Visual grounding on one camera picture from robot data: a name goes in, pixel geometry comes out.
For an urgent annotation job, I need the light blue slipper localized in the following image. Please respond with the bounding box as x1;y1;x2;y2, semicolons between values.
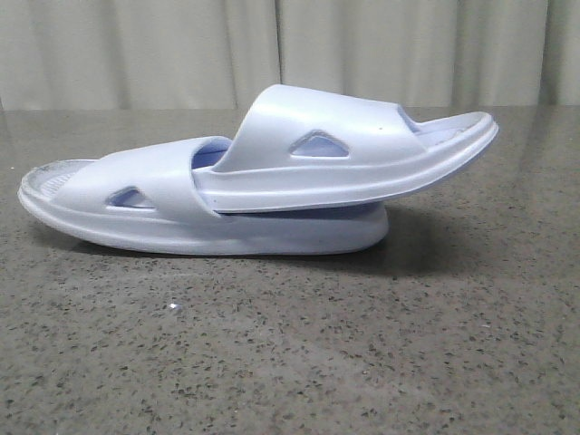
193;84;498;213
18;137;388;256

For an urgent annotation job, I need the pale green curtain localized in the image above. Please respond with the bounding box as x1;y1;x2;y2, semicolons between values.
1;1;579;110

